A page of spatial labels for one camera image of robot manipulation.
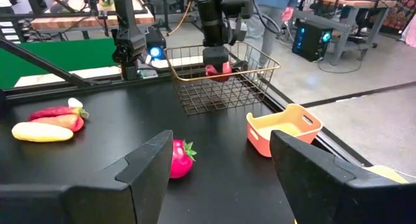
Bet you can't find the long orange carrot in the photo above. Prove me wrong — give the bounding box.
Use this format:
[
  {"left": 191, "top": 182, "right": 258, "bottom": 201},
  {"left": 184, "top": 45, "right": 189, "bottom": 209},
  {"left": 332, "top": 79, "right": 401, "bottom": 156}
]
[{"left": 31, "top": 114, "right": 85, "bottom": 133}]

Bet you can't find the wooden top workbench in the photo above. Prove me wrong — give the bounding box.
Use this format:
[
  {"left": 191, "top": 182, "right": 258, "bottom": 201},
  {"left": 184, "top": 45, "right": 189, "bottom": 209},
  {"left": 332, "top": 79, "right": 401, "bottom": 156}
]
[{"left": 31, "top": 0, "right": 155, "bottom": 32}]

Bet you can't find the person's hand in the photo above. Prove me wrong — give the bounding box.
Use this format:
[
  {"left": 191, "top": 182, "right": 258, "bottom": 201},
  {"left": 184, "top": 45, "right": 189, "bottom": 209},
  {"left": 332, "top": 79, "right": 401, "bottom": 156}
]
[{"left": 281, "top": 6, "right": 295, "bottom": 23}]

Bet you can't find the black computer tower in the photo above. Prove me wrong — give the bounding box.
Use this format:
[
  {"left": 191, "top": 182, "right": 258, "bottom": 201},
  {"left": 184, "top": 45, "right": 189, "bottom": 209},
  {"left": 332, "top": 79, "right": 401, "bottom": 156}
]
[
  {"left": 145, "top": 27, "right": 167, "bottom": 61},
  {"left": 291, "top": 19, "right": 334, "bottom": 63}
]

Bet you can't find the green floor mat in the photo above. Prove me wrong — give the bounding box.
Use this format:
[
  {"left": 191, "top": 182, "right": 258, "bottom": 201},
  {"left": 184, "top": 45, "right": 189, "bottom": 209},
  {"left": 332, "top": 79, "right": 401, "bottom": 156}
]
[{"left": 0, "top": 38, "right": 120, "bottom": 90}]

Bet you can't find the grey frame wooden table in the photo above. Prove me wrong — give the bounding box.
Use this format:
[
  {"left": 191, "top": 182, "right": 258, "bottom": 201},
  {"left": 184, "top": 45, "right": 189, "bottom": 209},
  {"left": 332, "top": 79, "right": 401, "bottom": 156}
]
[{"left": 294, "top": 0, "right": 397, "bottom": 61}]

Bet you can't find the red apple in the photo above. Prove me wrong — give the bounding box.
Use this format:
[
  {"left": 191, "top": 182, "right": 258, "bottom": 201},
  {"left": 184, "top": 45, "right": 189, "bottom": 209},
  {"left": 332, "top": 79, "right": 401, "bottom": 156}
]
[{"left": 204, "top": 62, "right": 233, "bottom": 83}]

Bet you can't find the bronze wire basket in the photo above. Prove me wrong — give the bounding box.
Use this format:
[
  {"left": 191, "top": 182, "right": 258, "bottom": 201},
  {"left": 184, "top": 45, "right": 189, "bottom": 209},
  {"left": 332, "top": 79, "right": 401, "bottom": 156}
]
[{"left": 164, "top": 41, "right": 281, "bottom": 116}]

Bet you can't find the yellow corn cob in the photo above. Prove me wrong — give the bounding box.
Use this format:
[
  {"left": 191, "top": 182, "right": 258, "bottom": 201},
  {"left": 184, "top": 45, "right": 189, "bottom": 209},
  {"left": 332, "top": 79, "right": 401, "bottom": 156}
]
[{"left": 11, "top": 121, "right": 74, "bottom": 143}]

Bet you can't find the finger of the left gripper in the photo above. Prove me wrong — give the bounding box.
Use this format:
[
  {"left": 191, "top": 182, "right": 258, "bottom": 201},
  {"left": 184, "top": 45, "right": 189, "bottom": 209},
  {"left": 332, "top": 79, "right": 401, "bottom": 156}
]
[{"left": 202, "top": 45, "right": 230, "bottom": 73}]

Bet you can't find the white garlic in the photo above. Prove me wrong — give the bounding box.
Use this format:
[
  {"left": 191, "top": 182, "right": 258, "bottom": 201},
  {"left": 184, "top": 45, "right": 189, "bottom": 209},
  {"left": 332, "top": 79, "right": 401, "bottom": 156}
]
[{"left": 67, "top": 97, "right": 85, "bottom": 108}]

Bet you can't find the small orange plastic bin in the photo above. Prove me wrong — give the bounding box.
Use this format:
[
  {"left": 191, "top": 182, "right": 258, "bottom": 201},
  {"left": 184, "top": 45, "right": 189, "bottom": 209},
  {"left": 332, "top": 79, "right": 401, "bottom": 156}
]
[{"left": 246, "top": 103, "right": 324, "bottom": 158}]

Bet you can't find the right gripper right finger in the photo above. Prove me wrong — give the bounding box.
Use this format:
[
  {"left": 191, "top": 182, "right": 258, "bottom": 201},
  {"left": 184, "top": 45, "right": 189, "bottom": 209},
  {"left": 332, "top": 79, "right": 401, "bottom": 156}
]
[{"left": 269, "top": 130, "right": 416, "bottom": 224}]

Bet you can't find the long dark red pepper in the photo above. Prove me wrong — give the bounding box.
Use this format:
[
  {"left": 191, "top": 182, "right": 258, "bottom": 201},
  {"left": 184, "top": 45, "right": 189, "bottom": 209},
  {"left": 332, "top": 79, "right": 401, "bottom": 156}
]
[{"left": 28, "top": 106, "right": 90, "bottom": 121}]

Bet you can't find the red strawberry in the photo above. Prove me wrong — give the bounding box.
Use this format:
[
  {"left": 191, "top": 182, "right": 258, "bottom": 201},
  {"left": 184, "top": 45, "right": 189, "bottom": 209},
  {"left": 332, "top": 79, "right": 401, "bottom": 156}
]
[{"left": 168, "top": 139, "right": 198, "bottom": 180}]

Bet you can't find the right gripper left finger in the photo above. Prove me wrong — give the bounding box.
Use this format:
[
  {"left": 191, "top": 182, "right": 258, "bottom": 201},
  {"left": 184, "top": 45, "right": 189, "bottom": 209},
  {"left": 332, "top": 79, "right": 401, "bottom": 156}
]
[{"left": 0, "top": 130, "right": 174, "bottom": 224}]

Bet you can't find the person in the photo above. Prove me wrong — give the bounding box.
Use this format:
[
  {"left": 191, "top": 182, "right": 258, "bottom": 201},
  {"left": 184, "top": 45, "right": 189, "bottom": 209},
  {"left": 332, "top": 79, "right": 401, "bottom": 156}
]
[{"left": 244, "top": 0, "right": 303, "bottom": 77}]

